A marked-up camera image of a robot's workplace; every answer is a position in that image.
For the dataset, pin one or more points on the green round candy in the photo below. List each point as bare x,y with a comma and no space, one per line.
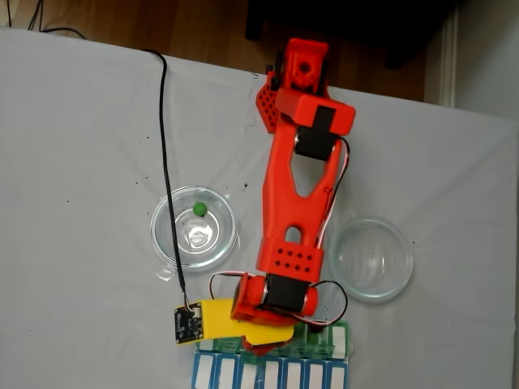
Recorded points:
199,209

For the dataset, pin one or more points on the white door trim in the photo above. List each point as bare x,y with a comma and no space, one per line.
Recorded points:
448,61

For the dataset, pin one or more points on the camera board in yellow mount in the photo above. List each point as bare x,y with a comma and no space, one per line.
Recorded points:
187,324

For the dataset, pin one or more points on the clear glass dish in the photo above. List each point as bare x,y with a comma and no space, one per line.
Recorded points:
223,243
377,283

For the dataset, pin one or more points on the white tablecloth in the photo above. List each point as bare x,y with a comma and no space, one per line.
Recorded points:
81,162

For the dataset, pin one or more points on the green blue weekly pill organizer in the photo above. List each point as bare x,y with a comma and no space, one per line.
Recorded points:
284,368

